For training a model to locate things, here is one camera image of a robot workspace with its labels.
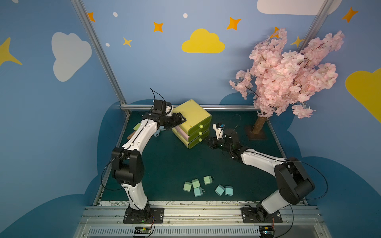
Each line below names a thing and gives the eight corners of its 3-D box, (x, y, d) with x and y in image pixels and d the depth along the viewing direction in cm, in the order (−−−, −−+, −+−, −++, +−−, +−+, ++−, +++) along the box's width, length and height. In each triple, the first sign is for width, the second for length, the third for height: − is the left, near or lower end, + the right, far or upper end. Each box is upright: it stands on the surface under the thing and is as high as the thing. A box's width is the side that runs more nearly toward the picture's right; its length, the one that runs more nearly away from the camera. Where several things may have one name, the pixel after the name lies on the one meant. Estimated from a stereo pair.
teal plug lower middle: (194, 197, 82) (194, 196, 80) (193, 189, 84) (193, 188, 83) (203, 195, 82) (203, 194, 81) (201, 187, 85) (201, 186, 83)
